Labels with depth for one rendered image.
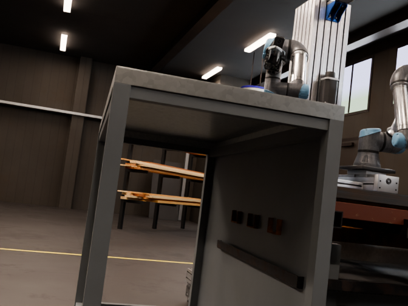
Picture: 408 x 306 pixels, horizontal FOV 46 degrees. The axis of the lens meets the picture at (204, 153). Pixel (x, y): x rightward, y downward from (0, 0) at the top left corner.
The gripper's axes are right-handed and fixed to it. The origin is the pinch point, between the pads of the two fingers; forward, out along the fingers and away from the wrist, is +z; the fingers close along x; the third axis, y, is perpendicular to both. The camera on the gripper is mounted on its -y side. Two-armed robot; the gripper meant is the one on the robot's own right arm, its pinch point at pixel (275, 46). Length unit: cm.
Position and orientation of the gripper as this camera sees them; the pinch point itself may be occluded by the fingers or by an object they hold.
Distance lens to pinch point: 218.4
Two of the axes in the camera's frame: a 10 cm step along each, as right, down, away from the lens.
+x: -9.6, -2.4, 1.6
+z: -1.3, -1.0, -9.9
